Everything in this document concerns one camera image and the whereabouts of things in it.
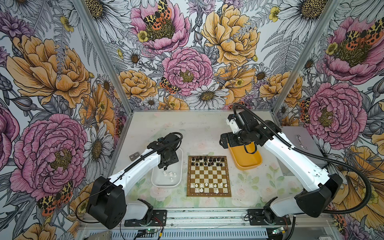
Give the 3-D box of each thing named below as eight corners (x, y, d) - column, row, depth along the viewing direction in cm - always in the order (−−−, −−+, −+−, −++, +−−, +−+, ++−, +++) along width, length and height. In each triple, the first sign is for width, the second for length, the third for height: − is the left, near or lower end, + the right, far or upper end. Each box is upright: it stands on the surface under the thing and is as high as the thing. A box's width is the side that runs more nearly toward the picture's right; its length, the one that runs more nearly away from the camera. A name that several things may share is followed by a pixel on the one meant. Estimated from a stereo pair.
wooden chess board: (186, 196, 82) (186, 195, 81) (188, 157, 98) (188, 155, 96) (230, 196, 82) (231, 195, 81) (225, 157, 98) (226, 155, 96)
